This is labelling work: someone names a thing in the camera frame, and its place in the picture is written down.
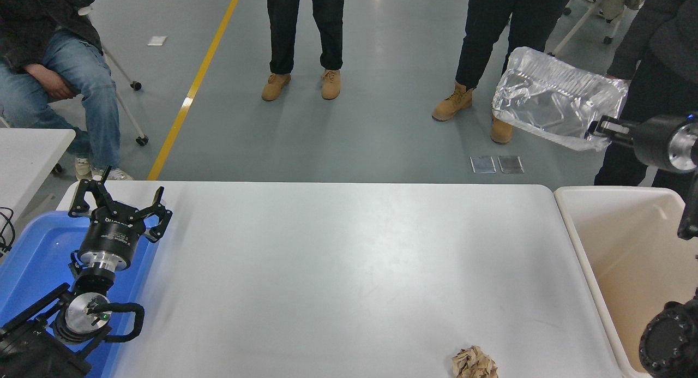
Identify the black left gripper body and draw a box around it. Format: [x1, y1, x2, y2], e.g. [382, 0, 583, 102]
[81, 212, 147, 260]

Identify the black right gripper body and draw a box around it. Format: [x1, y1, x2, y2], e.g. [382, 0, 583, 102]
[633, 115, 683, 174]

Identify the silver foil tray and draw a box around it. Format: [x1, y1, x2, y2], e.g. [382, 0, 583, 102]
[492, 46, 629, 152]

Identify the seated person's right hand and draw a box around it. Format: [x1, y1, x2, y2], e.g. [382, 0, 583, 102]
[25, 63, 77, 101]

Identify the wheeled chair with white legs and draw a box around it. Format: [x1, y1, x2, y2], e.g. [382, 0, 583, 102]
[550, 0, 614, 57]
[52, 2, 149, 177]

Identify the blue plastic tray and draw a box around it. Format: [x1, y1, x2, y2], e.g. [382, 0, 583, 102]
[0, 212, 161, 378]

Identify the white side table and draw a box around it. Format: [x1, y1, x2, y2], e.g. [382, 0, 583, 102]
[0, 129, 76, 220]

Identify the seated person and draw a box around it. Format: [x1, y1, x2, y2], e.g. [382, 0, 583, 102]
[0, 0, 134, 182]

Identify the large pale bin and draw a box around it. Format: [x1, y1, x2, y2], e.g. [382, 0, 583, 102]
[553, 186, 698, 378]

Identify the crumpled tan paper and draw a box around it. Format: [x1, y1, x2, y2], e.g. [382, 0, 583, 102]
[452, 345, 498, 378]

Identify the black cable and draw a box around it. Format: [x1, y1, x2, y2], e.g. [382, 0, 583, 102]
[0, 207, 15, 256]

